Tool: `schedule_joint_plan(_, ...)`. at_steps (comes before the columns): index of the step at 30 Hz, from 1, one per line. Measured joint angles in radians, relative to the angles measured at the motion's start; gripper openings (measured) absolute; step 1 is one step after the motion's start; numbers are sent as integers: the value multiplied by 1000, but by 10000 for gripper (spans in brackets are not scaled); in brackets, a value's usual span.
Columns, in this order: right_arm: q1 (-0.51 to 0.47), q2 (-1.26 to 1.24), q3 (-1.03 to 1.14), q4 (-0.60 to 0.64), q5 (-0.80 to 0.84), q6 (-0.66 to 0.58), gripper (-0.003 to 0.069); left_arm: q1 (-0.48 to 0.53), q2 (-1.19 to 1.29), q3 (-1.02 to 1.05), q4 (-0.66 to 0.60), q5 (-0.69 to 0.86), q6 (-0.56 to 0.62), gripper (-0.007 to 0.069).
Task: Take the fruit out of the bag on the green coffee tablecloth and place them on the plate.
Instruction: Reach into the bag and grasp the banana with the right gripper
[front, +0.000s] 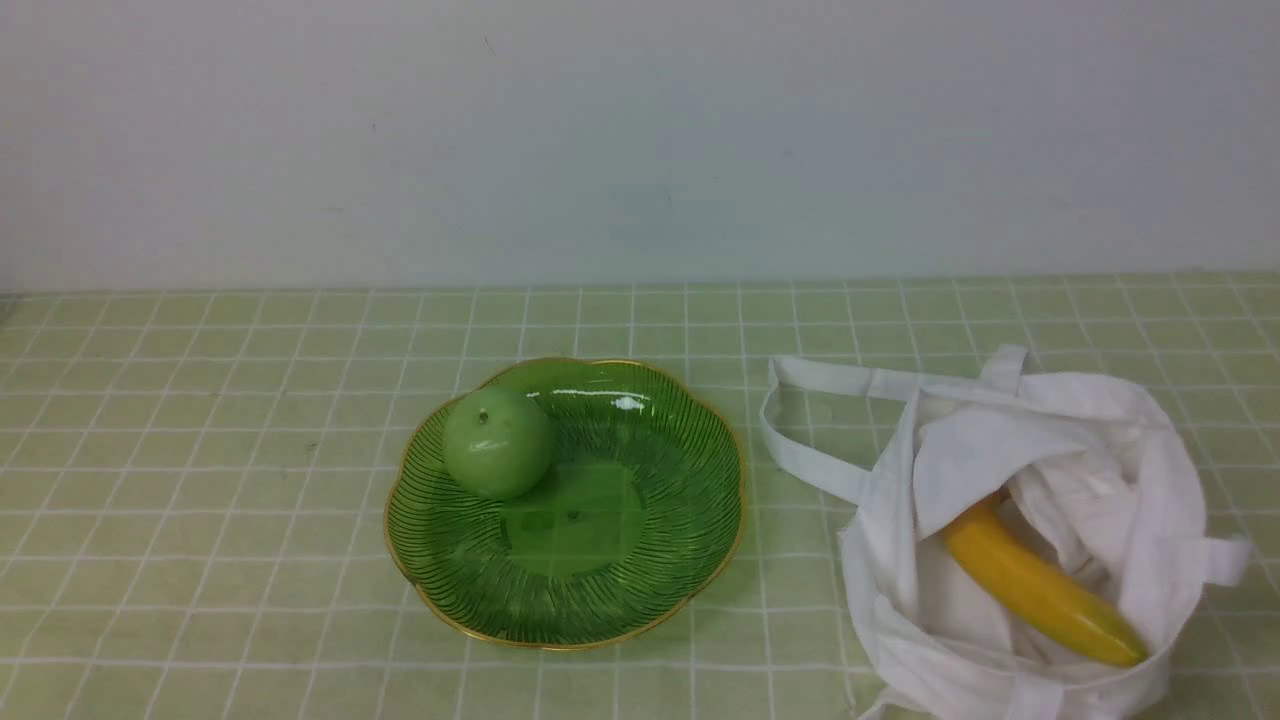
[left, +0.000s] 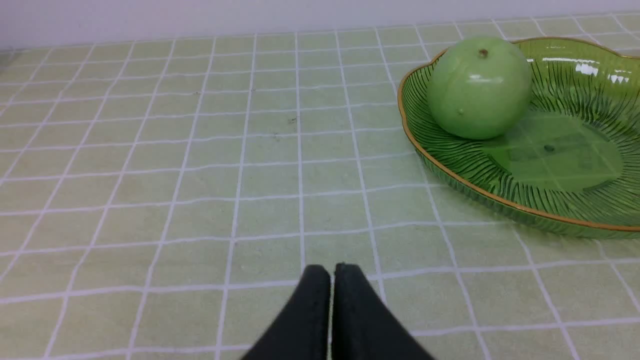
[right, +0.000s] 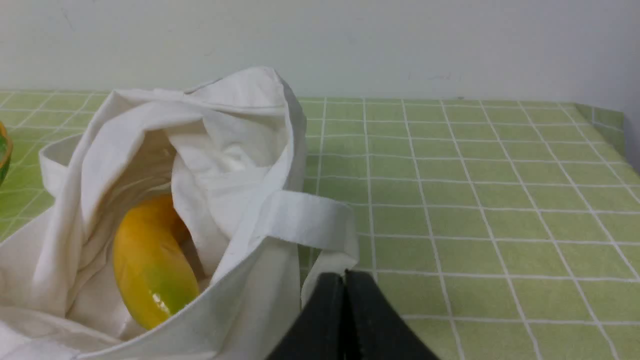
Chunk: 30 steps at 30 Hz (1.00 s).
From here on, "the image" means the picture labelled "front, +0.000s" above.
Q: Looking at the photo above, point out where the yellow banana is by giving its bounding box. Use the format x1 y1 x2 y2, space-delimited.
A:
941 495 1149 667

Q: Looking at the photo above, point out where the green apple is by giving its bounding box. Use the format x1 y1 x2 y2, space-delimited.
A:
442 386 556 501

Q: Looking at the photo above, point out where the green glass plate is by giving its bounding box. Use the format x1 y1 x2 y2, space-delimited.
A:
384 357 748 651

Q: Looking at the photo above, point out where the white cloth bag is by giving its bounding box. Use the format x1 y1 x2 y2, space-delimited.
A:
760 345 1251 719

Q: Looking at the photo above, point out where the green checkered tablecloth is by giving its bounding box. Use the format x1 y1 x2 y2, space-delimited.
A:
1 272 1279 719

